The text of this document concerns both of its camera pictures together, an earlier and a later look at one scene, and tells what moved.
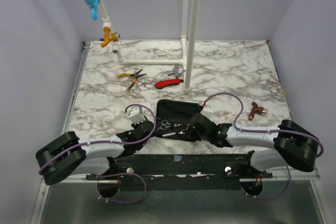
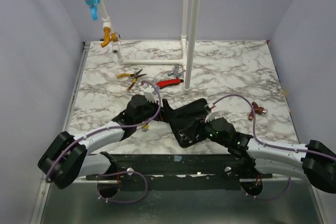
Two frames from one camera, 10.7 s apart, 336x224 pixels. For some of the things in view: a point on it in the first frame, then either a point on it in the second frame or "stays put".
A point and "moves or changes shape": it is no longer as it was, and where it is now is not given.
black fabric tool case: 173,120 moves or changes shape
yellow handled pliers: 135,75 stays put
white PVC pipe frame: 187,38 stays put
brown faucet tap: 260,110 stays put
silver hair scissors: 165,125 to 184,137
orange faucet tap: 114,36 stays put
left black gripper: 136,126 to 164,113
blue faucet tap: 93,1 stays put
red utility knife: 167,83 stays put
